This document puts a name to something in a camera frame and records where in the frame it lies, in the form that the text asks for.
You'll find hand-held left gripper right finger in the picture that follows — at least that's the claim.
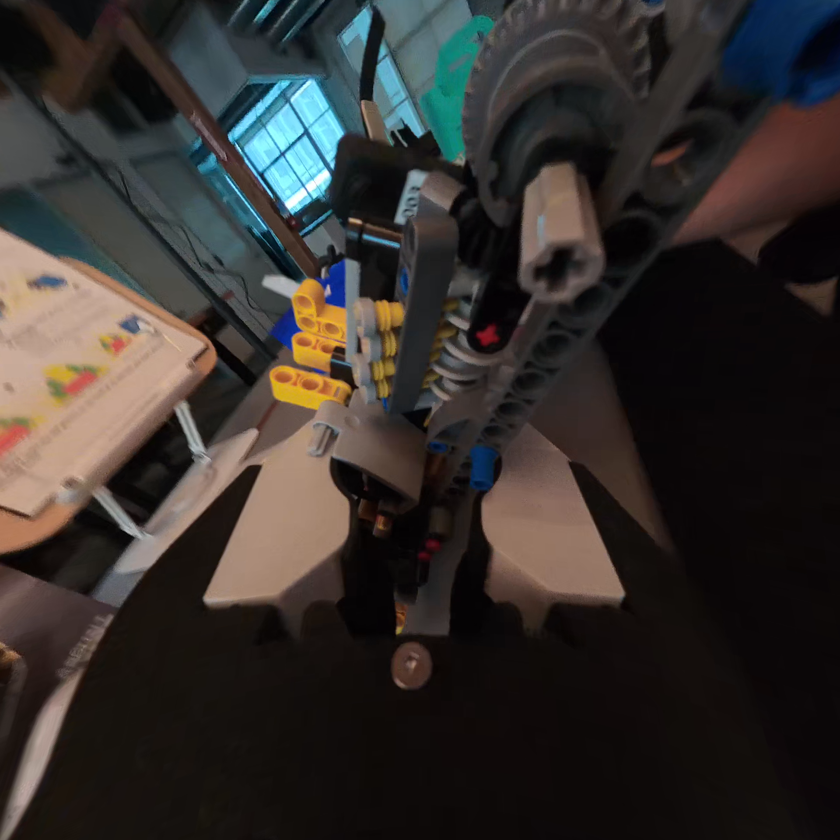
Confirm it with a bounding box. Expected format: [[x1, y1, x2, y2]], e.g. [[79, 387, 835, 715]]
[[481, 428, 626, 609]]

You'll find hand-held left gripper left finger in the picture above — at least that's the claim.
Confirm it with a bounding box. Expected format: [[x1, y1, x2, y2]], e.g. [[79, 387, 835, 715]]
[[202, 425, 353, 609]]

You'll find grey black lego technic assembly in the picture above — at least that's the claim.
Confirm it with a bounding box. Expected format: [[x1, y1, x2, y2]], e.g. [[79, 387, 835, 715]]
[[269, 0, 756, 639]]

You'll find person's right forearm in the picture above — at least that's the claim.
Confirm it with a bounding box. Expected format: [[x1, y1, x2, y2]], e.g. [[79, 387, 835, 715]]
[[661, 97, 840, 245]]

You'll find lego set box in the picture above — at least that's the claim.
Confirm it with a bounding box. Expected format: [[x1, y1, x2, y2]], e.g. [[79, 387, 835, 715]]
[[0, 564, 120, 756]]

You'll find paned window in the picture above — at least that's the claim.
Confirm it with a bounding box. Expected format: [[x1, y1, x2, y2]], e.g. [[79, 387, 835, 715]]
[[228, 77, 347, 215]]

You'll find curved black desk lamp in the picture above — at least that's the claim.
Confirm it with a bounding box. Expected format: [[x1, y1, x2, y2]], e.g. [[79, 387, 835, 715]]
[[356, 5, 391, 144]]

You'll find blue plastic bin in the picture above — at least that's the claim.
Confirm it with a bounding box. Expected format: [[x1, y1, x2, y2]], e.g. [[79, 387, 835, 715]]
[[271, 259, 349, 358]]

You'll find black perforated mat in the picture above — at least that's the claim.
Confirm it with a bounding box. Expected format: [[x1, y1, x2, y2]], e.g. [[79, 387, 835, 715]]
[[591, 239, 840, 840]]

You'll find wooden document stand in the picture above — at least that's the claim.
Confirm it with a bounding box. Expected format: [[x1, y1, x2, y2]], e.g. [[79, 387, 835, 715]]
[[0, 226, 265, 608]]

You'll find blurred blue object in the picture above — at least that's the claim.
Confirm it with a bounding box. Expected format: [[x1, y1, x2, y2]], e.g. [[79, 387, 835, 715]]
[[721, 0, 840, 107]]

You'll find teal handled bag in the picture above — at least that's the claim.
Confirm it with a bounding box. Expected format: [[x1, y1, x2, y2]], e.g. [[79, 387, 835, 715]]
[[419, 14, 494, 163]]

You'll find wooden post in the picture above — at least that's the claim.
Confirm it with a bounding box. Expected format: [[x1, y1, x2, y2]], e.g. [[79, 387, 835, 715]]
[[117, 13, 324, 278]]

